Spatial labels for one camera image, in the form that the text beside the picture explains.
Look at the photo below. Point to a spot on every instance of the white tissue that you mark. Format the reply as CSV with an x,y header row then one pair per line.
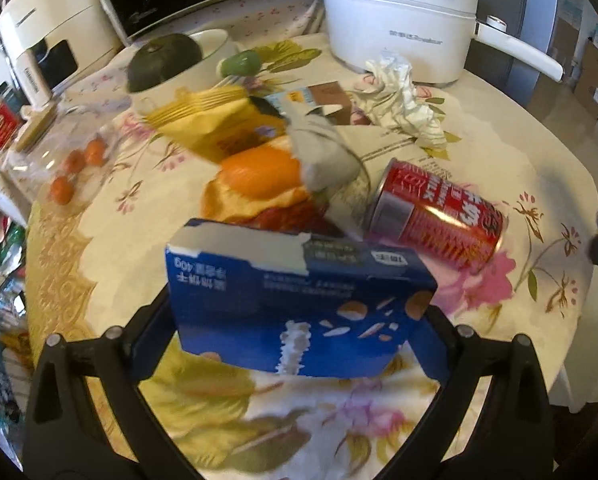
x,y
399,95

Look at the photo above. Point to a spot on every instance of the white bowl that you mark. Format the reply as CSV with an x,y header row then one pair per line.
x,y
214,45

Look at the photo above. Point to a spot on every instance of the blue carton box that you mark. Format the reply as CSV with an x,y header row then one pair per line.
x,y
279,300

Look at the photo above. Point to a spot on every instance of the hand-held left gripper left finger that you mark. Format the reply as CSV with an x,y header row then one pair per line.
x,y
129,350

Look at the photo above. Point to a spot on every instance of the grey wrapper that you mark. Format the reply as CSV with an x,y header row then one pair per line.
x,y
324,155

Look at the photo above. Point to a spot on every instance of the cardboard box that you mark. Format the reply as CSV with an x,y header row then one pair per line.
x,y
594,80

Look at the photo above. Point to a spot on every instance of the red drink can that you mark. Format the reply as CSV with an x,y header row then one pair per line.
x,y
439,215

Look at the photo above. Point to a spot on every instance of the floral tablecloth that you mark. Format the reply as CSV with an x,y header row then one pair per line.
x,y
479,135

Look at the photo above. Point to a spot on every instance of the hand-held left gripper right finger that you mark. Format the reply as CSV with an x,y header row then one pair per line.
x,y
471,360

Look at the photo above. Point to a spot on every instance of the small orange kumquat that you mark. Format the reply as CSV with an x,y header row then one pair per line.
x,y
95,151
74,162
61,190

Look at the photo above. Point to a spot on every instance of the yellow snack bag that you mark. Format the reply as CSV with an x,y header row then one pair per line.
x,y
204,125

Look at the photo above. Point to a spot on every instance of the white air fryer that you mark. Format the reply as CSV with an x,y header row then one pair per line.
x,y
64,10

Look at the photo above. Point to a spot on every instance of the green lime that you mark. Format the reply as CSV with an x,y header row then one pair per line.
x,y
239,63

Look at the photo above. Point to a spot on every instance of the clear bag of tomatoes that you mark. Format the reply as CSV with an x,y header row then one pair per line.
x,y
34,170

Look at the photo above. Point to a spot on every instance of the heap of colourful packets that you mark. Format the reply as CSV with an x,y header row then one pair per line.
x,y
1,320

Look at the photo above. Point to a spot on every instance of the white electric pot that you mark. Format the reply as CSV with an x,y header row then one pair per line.
x,y
394,25

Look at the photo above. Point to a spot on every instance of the small printed carton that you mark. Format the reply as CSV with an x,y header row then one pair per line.
x,y
329,97

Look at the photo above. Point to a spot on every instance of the grey cabinet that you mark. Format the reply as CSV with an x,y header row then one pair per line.
x,y
534,5

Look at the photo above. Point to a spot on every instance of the orange snack packet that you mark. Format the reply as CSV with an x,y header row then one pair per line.
x,y
259,170

